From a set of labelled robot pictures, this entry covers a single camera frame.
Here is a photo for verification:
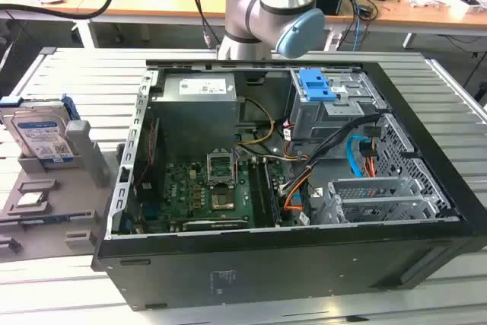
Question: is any CPU socket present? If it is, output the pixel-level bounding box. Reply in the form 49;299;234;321
211;184;237;212

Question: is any black open PC case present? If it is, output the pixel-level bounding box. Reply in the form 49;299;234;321
91;59;487;313

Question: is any blue plastic drive latch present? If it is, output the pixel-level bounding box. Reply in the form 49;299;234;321
298;68;338;103

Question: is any metal socket cover frame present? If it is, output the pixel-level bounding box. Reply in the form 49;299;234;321
205;148;239;189

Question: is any grey parts rack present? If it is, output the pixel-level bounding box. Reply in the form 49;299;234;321
0;119;114;262

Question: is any grey power supply unit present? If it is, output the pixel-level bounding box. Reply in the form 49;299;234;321
149;72;244;151

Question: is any hard disk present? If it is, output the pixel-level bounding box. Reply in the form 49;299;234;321
0;94;81;161

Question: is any metal disk bay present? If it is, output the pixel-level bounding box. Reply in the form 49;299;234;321
314;177;443;226

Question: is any silver CPU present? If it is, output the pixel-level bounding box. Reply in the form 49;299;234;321
18;193;49;209

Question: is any yellow power wire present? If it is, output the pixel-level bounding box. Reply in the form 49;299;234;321
237;97;278;148

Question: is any orange wire bundle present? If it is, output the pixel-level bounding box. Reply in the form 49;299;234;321
282;167;314;212

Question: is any black cable bundle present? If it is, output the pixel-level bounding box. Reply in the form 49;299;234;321
279;113;382;197

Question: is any light blue data wire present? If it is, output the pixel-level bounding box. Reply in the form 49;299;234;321
345;133;369;178

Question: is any grey metal drive cage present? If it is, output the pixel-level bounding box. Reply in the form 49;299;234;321
288;68;388;159

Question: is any green motherboard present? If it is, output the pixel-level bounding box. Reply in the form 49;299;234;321
158;157;283;233

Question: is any black graphics card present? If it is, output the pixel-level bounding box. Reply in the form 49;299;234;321
181;218;250;232

